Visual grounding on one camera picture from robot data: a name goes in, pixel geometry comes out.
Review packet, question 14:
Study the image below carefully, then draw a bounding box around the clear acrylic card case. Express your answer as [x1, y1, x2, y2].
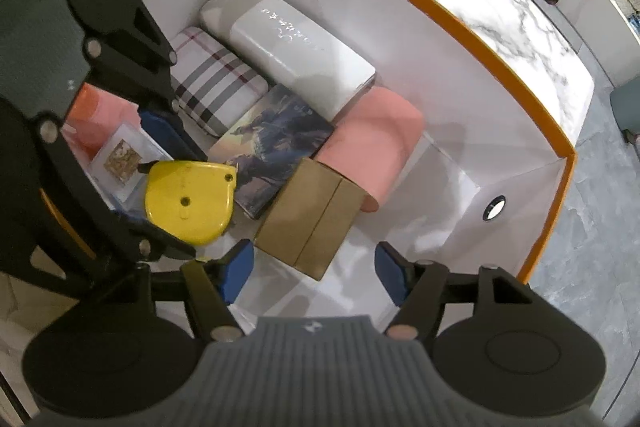
[90, 122, 173, 212]

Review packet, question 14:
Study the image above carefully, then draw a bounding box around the grey stool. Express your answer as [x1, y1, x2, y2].
[610, 74, 640, 145]

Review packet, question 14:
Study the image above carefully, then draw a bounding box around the orange cardboard storage box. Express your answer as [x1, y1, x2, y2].
[40, 0, 577, 285]

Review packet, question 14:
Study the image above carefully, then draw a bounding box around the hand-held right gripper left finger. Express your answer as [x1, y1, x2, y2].
[125, 239, 254, 342]

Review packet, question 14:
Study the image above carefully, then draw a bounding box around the pink cylinder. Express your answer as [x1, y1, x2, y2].
[315, 87, 426, 214]

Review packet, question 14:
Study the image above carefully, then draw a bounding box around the yellow tape measure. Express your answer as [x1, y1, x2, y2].
[144, 160, 238, 247]

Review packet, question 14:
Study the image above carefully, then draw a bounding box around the white glasses case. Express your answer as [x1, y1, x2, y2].
[200, 0, 377, 120]

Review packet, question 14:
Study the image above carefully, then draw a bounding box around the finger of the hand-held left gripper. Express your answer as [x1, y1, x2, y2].
[30, 114, 197, 294]
[82, 0, 209, 160]

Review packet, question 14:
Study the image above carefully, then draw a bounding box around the brown cardboard box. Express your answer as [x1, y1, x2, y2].
[254, 157, 363, 282]

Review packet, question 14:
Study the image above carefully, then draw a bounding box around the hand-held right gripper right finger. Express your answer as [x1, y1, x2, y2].
[375, 242, 536, 342]

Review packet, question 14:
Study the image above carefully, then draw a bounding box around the plaid glasses case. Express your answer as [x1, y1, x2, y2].
[170, 27, 268, 138]

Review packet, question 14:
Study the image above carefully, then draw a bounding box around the coral pink box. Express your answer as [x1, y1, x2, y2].
[65, 84, 143, 160]

